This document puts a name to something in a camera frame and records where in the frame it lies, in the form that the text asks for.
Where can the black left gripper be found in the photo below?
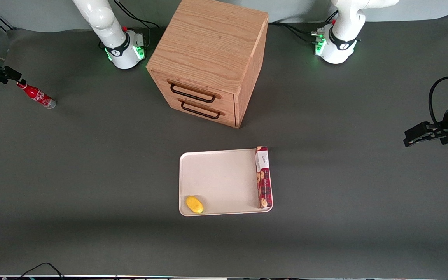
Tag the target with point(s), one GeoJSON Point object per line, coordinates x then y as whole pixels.
{"type": "Point", "coordinates": [447, 120]}

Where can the red coke bottle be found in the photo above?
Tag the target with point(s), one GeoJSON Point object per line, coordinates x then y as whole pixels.
{"type": "Point", "coordinates": [39, 96]}

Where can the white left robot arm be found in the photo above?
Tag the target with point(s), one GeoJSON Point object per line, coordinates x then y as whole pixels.
{"type": "Point", "coordinates": [342, 27]}

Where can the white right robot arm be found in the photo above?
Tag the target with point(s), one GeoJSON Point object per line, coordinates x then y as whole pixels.
{"type": "Point", "coordinates": [107, 23]}

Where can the white plastic tray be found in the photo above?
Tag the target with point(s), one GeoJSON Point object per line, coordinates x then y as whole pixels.
{"type": "Point", "coordinates": [224, 182]}

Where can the dark grey table mat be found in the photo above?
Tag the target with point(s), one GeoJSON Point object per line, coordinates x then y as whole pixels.
{"type": "Point", "coordinates": [91, 175]}

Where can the red cookie box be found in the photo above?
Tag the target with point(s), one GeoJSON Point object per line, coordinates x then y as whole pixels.
{"type": "Point", "coordinates": [263, 182]}

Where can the wooden drawer cabinet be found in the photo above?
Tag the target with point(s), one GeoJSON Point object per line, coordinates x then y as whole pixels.
{"type": "Point", "coordinates": [208, 39]}

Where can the yellow lemon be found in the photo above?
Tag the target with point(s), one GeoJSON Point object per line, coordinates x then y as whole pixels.
{"type": "Point", "coordinates": [194, 204]}

